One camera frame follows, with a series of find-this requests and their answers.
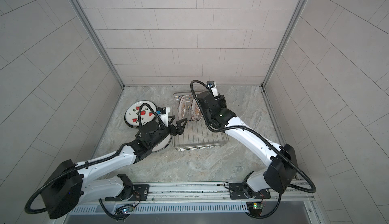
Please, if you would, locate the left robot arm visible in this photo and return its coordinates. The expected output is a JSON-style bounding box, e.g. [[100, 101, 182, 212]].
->
[[41, 119, 187, 219]]

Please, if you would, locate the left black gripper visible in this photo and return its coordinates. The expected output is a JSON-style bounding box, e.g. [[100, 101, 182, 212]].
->
[[147, 115, 187, 150]]

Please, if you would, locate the orange sunburst plate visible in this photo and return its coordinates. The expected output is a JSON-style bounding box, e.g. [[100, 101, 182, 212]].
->
[[178, 95, 186, 120]]

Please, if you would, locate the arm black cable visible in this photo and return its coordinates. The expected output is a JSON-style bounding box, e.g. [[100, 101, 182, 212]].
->
[[190, 80, 317, 194], [137, 102, 162, 130]]

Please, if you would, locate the white plate red rim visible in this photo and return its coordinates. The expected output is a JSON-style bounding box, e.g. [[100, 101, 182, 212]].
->
[[190, 99, 201, 121]]

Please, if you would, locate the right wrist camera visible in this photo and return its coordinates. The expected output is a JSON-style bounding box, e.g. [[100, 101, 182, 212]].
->
[[207, 81, 219, 97]]

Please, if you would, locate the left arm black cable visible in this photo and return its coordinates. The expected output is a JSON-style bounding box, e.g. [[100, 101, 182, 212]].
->
[[137, 102, 162, 130]]

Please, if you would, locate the dark rimmed cream plate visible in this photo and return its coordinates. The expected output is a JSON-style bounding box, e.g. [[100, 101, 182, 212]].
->
[[124, 114, 139, 129]]

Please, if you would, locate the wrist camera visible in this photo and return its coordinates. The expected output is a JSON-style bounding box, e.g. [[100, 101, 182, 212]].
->
[[157, 107, 170, 126], [207, 81, 219, 97]]

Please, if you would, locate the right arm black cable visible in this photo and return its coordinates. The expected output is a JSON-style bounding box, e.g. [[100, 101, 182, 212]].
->
[[190, 80, 317, 194]]

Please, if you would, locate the metal wire dish rack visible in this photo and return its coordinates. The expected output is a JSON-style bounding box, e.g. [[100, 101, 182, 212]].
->
[[173, 92, 229, 151]]

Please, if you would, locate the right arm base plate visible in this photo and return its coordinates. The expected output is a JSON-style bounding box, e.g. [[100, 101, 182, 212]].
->
[[224, 182, 271, 200]]

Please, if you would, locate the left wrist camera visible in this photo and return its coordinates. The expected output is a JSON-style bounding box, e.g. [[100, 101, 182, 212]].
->
[[157, 107, 170, 126]]

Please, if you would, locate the right green circuit board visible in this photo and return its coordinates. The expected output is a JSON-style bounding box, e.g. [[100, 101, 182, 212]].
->
[[246, 202, 263, 217]]

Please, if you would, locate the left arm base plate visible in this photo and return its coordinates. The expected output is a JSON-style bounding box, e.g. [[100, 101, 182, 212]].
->
[[105, 184, 150, 202]]

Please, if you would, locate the left green circuit board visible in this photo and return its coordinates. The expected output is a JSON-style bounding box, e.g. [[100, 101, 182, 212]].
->
[[115, 204, 134, 220]]

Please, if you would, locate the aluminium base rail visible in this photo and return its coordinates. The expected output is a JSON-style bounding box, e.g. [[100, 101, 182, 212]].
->
[[59, 180, 315, 205]]

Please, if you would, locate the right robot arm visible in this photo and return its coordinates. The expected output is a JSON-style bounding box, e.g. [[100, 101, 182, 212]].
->
[[195, 91, 297, 198]]

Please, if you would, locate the green circuit board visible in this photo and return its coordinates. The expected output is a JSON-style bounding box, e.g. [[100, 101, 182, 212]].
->
[[246, 202, 263, 217], [115, 204, 134, 220]]

